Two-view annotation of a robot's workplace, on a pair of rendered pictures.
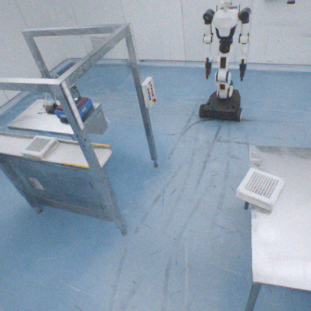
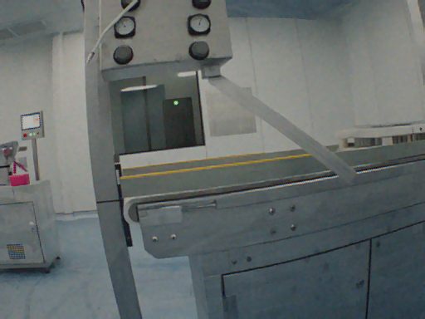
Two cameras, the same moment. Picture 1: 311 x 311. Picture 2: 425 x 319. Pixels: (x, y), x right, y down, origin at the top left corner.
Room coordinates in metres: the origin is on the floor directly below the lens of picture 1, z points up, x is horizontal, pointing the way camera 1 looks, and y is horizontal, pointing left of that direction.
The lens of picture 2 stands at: (2.37, 0.09, 0.95)
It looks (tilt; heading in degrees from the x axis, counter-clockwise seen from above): 3 degrees down; 141
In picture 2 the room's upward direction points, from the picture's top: 6 degrees counter-clockwise
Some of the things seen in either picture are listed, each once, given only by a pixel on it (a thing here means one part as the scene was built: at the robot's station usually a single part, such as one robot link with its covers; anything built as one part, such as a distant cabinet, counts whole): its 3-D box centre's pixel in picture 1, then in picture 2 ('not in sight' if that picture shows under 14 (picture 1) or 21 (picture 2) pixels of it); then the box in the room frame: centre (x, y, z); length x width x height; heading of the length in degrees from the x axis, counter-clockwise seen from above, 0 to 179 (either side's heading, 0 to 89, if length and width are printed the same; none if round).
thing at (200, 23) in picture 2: not in sight; (199, 24); (1.89, 0.48, 1.14); 0.04 x 0.01 x 0.04; 63
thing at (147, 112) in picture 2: not in sight; (153, 110); (-2.58, 3.12, 1.43); 1.38 x 0.01 x 1.16; 60
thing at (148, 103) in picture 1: (148, 92); not in sight; (2.36, -0.05, 1.01); 0.17 x 0.06 x 0.26; 153
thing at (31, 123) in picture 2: not in sight; (33, 146); (-1.11, 0.86, 1.07); 0.23 x 0.10 x 0.62; 60
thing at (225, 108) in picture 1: (223, 98); not in sight; (3.26, -1.15, 0.19); 0.64 x 0.52 x 0.33; 150
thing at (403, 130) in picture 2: (38, 145); (393, 130); (1.96, 1.03, 0.93); 0.25 x 0.24 x 0.02; 153
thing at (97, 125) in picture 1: (89, 119); (160, 18); (1.81, 0.46, 1.18); 0.22 x 0.11 x 0.20; 63
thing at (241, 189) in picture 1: (261, 185); not in sight; (1.06, -0.65, 0.88); 0.25 x 0.24 x 0.02; 135
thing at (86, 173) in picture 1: (44, 155); (398, 176); (1.97, 1.03, 0.81); 1.30 x 0.29 x 0.10; 63
